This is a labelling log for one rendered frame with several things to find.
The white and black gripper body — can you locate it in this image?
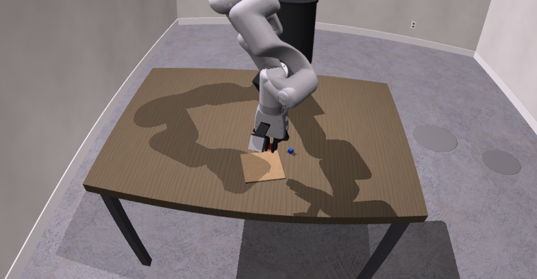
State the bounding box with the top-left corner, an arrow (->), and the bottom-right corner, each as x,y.
255,104 -> 288,139

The beige flat mat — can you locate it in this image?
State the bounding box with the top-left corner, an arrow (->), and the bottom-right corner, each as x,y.
240,151 -> 286,183

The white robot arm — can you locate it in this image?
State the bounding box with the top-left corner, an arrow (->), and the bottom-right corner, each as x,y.
209,0 -> 319,152

